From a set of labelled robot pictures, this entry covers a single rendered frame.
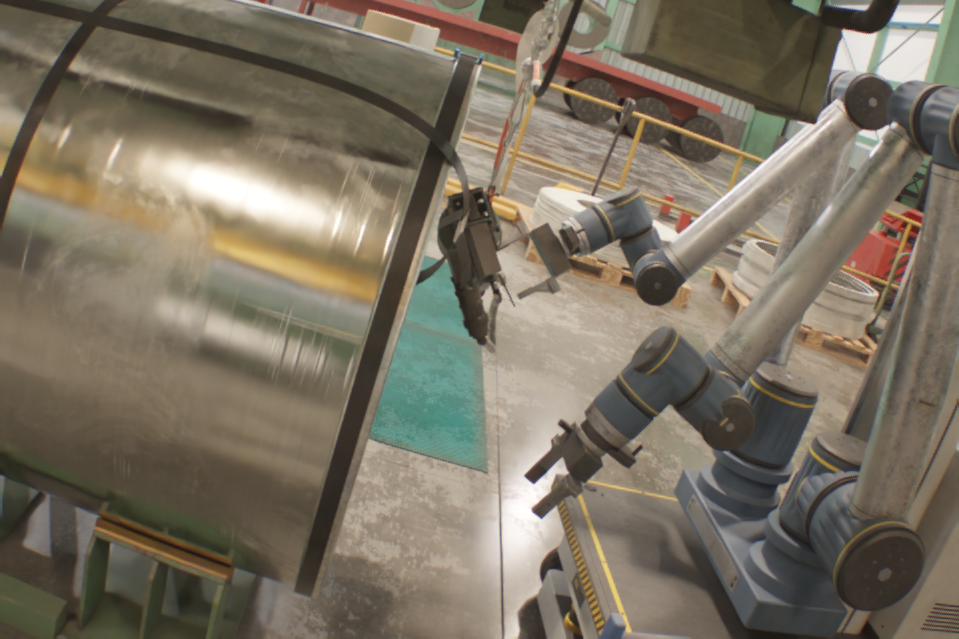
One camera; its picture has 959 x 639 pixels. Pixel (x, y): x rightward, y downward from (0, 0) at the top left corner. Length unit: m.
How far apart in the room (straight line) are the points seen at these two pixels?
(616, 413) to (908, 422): 0.57
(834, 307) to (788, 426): 5.11
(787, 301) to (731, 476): 0.75
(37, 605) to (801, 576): 1.67
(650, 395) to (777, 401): 0.79
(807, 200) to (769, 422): 0.61
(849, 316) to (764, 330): 5.80
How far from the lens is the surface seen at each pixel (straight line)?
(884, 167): 2.01
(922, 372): 1.89
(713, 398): 1.84
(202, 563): 2.07
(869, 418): 2.67
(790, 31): 1.06
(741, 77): 1.04
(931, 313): 1.87
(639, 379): 1.81
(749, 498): 2.63
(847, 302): 7.70
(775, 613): 2.26
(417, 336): 4.70
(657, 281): 2.49
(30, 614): 2.17
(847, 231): 2.00
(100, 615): 2.28
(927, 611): 2.58
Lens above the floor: 1.45
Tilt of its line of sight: 13 degrees down
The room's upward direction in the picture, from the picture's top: 18 degrees clockwise
